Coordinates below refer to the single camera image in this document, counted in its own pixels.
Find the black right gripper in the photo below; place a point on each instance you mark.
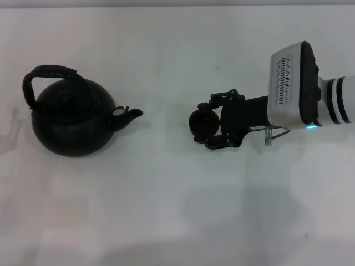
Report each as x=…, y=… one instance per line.
x=247, y=113

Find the small dark teacup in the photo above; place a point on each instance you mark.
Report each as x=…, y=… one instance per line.
x=203, y=123

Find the black round teapot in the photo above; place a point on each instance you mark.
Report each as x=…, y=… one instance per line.
x=72, y=124

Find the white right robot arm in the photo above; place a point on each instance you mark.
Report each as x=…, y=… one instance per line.
x=344, y=97

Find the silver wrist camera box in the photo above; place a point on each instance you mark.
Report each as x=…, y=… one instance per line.
x=294, y=83

